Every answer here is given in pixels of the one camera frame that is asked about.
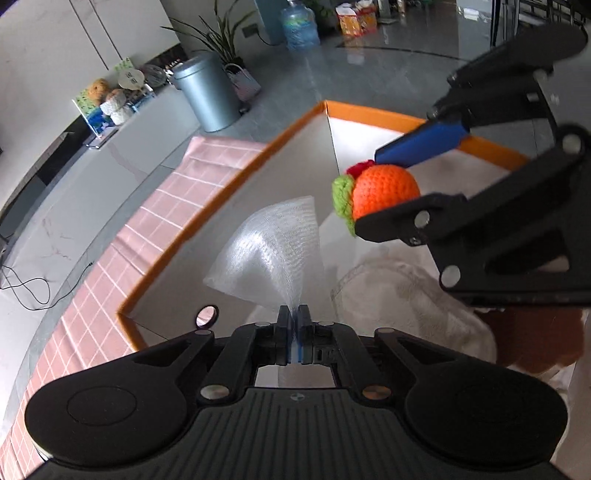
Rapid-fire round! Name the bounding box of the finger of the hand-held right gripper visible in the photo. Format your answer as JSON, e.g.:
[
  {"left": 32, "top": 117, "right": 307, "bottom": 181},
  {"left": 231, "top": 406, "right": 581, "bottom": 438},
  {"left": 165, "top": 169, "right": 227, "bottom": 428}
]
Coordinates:
[
  {"left": 355, "top": 124, "right": 591, "bottom": 308},
  {"left": 374, "top": 24, "right": 587, "bottom": 168}
]

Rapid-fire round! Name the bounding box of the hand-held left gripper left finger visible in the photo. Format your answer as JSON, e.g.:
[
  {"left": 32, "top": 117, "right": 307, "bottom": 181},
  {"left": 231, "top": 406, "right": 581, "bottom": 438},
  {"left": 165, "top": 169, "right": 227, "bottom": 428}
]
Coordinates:
[{"left": 134, "top": 305, "right": 294, "bottom": 403}]

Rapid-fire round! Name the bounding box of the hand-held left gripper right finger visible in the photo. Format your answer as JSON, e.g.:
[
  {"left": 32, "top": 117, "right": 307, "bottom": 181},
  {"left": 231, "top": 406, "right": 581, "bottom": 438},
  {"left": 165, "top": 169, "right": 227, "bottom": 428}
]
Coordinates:
[{"left": 298, "top": 305, "right": 458, "bottom": 403}]

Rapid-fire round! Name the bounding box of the orange crochet fruit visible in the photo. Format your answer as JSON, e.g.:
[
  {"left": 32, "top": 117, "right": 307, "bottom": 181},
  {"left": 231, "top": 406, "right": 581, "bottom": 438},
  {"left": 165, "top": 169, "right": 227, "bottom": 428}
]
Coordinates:
[{"left": 332, "top": 159, "right": 421, "bottom": 236}]

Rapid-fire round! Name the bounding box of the white fluffy cloth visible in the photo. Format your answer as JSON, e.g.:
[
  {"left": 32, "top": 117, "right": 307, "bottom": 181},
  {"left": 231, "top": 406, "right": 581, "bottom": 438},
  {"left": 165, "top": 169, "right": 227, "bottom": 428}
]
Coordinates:
[{"left": 249, "top": 258, "right": 499, "bottom": 370}]

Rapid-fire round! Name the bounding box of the clear mesh plastic bag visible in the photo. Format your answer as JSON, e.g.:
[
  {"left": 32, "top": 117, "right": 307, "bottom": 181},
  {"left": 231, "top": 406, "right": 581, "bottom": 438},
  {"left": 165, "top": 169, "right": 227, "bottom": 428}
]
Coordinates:
[{"left": 203, "top": 196, "right": 324, "bottom": 310}]

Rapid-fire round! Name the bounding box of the orange cardboard box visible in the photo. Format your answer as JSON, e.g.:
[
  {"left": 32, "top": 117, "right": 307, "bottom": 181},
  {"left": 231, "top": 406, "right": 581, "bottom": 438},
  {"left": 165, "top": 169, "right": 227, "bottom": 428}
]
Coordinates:
[{"left": 117, "top": 100, "right": 591, "bottom": 398}]

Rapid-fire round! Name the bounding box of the orange sponge block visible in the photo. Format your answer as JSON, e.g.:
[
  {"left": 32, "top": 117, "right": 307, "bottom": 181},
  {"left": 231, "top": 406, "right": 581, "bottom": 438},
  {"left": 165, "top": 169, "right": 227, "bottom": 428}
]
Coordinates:
[{"left": 485, "top": 308, "right": 589, "bottom": 374}]

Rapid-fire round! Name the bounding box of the blue water bottle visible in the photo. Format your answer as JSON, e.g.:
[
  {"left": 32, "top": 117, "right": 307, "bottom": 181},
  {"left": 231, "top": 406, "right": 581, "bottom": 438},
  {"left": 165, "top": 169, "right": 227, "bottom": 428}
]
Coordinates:
[{"left": 281, "top": 0, "right": 321, "bottom": 51}]

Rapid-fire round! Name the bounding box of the pink checked tablecloth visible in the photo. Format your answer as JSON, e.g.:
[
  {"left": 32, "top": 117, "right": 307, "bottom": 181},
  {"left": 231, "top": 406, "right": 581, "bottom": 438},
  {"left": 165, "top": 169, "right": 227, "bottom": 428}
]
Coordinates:
[{"left": 0, "top": 136, "right": 273, "bottom": 462}]

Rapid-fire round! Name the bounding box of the woven basket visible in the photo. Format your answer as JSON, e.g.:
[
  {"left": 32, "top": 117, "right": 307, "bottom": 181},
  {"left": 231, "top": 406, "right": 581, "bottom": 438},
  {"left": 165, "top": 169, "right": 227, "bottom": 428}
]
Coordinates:
[{"left": 225, "top": 64, "right": 262, "bottom": 100}]

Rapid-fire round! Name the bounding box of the grey metal trash can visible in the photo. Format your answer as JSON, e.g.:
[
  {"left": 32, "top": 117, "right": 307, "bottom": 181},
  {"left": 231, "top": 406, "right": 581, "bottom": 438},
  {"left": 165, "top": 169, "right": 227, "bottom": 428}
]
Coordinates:
[{"left": 172, "top": 52, "right": 241, "bottom": 134}]

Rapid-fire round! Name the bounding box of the tall leafy potted plant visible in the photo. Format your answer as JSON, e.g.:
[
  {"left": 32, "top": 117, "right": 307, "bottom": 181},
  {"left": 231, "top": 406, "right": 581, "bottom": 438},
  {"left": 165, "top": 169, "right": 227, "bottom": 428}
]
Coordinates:
[{"left": 161, "top": 0, "right": 259, "bottom": 70}]

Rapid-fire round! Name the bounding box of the white marble TV cabinet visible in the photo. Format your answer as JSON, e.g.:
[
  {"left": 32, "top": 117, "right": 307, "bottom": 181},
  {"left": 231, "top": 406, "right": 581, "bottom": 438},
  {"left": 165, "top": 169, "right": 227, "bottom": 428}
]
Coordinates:
[{"left": 0, "top": 83, "right": 204, "bottom": 259}]

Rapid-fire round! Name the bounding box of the teddy bear on stand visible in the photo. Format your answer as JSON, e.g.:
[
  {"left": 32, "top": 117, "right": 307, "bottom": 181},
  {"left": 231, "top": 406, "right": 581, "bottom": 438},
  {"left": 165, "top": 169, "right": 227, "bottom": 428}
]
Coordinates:
[{"left": 100, "top": 90, "right": 134, "bottom": 125}]

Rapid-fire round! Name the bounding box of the crochet toys display box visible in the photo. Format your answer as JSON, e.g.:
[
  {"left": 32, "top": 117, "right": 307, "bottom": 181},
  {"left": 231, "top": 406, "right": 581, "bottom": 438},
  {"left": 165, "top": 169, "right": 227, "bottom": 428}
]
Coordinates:
[{"left": 73, "top": 58, "right": 134, "bottom": 139}]

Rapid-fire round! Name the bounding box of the white round fan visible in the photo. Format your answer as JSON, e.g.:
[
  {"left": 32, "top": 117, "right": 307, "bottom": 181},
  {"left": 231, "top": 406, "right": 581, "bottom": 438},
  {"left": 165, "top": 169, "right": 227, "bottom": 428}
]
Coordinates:
[{"left": 117, "top": 69, "right": 146, "bottom": 90}]

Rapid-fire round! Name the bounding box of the brown teddy bear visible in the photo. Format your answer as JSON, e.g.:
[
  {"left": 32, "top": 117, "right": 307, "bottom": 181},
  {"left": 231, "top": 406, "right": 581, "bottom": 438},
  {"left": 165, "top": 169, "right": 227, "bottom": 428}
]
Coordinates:
[{"left": 88, "top": 78, "right": 112, "bottom": 103}]

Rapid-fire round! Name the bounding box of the black cable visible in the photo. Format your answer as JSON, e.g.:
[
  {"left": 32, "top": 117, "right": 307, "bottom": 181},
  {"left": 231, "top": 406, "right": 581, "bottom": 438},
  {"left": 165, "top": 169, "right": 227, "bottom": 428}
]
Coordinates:
[{"left": 0, "top": 263, "right": 93, "bottom": 310}]

